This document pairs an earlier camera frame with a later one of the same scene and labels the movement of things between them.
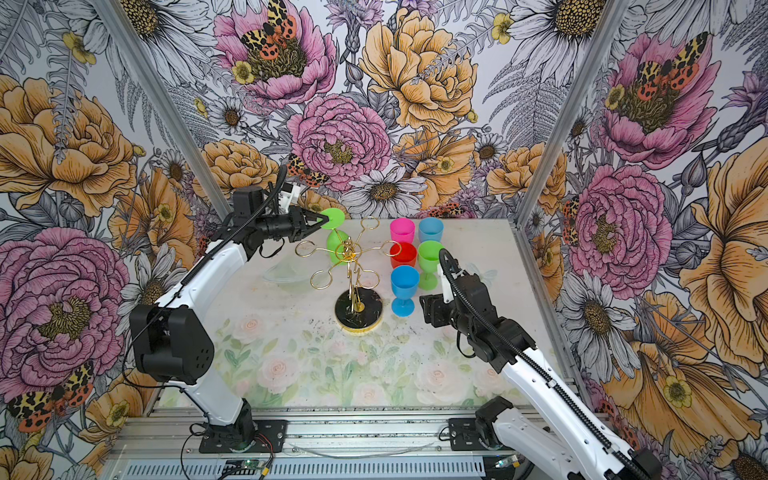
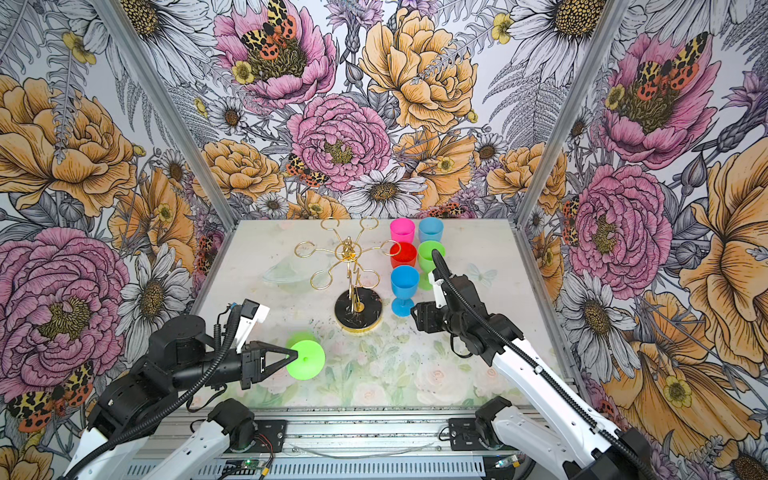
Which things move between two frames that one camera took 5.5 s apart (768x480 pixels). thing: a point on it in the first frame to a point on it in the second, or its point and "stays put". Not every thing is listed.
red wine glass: (402, 254) stays put
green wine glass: (335, 240) to (311, 355)
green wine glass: (428, 258) stays put
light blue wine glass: (430, 229) stays put
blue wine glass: (404, 283) stays put
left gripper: (301, 219) to (255, 368)
